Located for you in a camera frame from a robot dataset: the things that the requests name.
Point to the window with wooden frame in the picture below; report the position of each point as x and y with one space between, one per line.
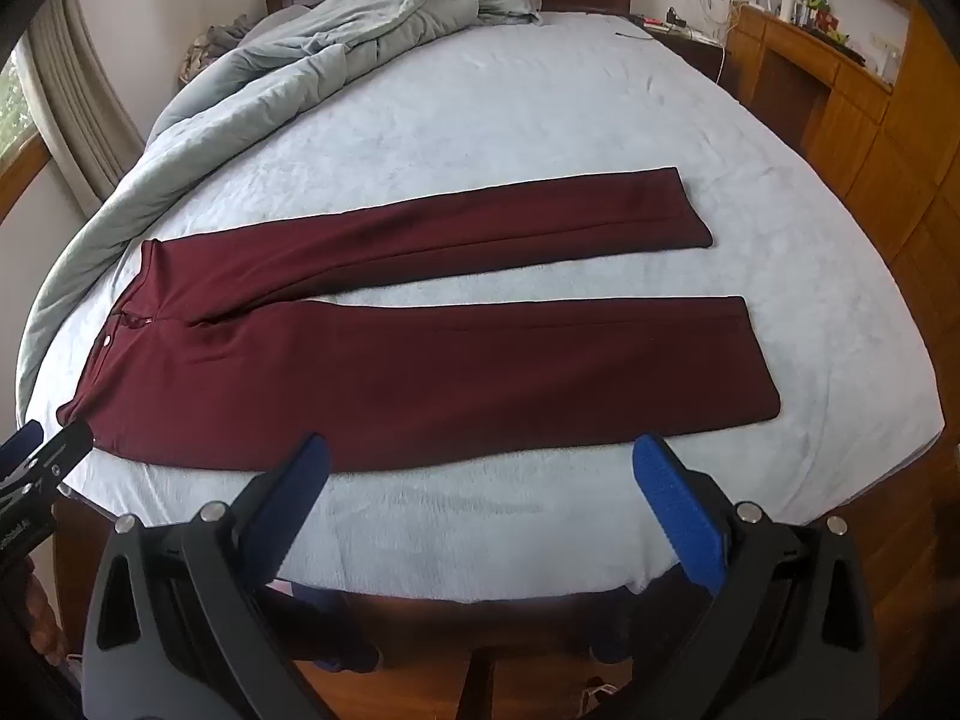
19 135

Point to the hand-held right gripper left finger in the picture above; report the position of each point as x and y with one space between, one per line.
298 480

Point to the maroon pants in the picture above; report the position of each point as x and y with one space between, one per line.
420 360

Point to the beige curtain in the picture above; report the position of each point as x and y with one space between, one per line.
82 90

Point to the dark blue slipper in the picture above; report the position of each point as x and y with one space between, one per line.
619 615
341 615

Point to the dark nightstand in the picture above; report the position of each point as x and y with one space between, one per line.
697 52

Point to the grey comforter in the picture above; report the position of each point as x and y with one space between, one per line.
300 45

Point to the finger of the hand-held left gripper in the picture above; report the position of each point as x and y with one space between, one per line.
21 441
66 451

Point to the bed with pale blue sheet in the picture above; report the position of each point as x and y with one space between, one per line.
525 112

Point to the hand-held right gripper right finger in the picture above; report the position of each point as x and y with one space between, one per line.
671 495

